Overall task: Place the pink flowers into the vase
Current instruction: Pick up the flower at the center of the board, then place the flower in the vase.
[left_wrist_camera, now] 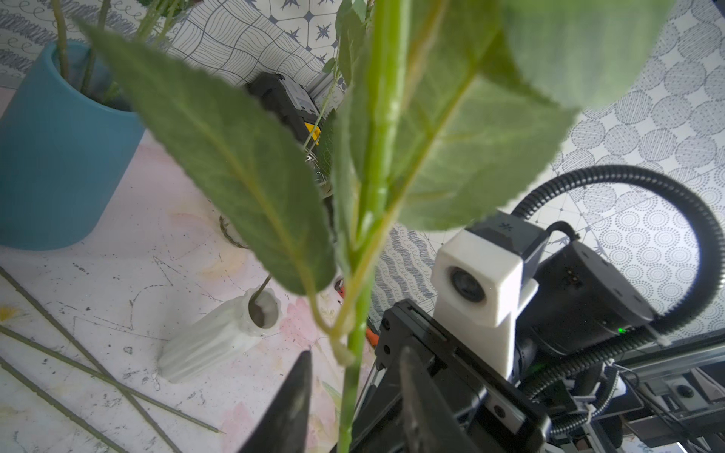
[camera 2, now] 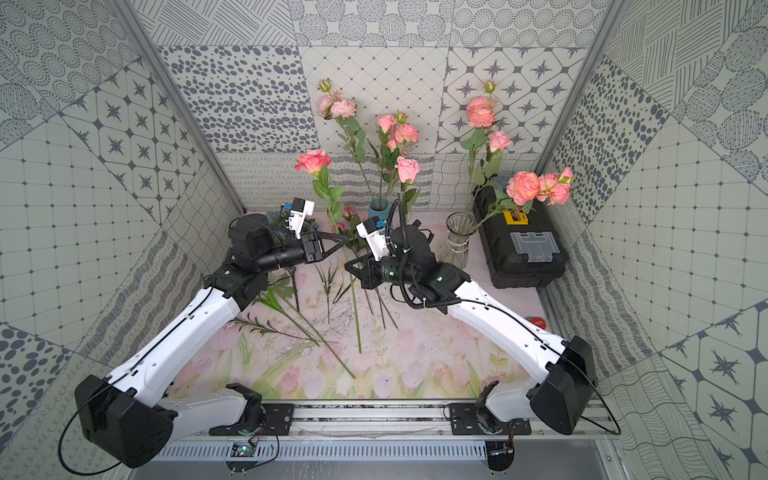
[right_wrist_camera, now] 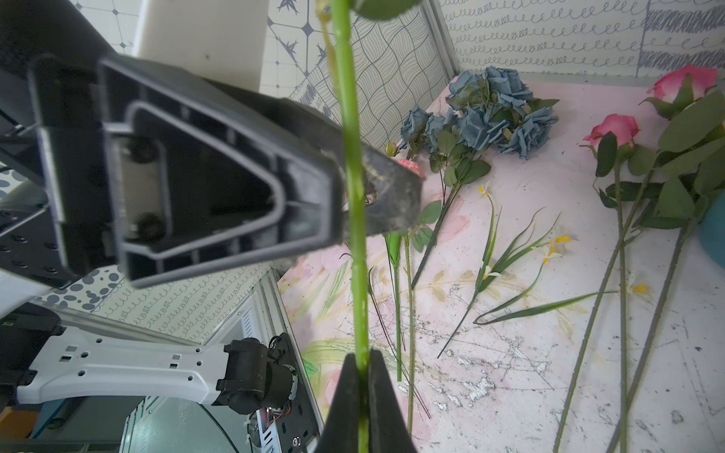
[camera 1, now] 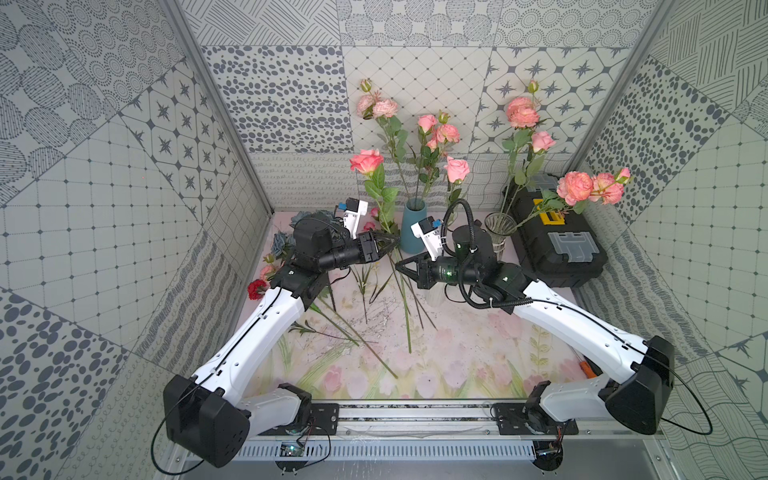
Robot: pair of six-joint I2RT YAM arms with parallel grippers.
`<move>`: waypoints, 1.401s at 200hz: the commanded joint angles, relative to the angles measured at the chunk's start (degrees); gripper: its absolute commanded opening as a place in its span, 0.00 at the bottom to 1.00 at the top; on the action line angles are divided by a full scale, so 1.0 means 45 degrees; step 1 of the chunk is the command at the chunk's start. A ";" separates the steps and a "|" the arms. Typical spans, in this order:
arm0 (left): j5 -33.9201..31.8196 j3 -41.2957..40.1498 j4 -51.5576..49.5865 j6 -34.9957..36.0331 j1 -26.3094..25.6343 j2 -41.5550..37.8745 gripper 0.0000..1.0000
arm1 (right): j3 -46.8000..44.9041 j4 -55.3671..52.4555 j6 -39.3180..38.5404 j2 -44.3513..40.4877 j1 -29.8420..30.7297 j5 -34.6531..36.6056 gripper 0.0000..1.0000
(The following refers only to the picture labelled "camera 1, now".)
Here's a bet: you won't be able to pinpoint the red carnation stem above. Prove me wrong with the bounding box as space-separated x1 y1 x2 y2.
247 279 270 300

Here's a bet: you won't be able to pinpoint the pink rose single stem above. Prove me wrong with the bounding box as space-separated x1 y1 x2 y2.
412 114 439 202

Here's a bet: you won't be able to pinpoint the pink carnation spray stem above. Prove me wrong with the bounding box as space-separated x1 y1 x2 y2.
356 78 412 200

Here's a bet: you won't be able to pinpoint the large pink peony spray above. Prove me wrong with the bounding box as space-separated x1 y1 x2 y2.
501 80 543 214

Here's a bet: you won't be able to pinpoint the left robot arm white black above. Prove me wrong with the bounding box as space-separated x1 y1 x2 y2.
160 214 399 468

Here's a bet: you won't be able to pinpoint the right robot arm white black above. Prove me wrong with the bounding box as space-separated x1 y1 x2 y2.
396 218 675 435

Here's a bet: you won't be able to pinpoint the clear glass vase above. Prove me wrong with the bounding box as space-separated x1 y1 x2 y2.
484 212 518 261

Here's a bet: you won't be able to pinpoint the tall blue ceramic vase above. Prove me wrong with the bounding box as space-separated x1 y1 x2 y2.
398 197 428 256

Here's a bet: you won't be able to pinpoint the blue grey rose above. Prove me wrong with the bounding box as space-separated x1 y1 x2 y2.
270 210 333 261

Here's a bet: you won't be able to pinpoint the magenta rosebud stem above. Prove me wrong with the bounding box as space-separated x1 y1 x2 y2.
364 207 435 333

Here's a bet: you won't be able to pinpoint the black toolbox yellow label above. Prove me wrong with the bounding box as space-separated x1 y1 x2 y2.
507 173 608 288

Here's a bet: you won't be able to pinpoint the red orange pliers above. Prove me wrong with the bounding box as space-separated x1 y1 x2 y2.
579 360 597 379

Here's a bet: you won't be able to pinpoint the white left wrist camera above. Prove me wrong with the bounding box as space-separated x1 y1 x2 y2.
338 198 369 239

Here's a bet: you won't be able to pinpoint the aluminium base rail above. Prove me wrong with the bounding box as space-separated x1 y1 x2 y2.
239 398 664 442

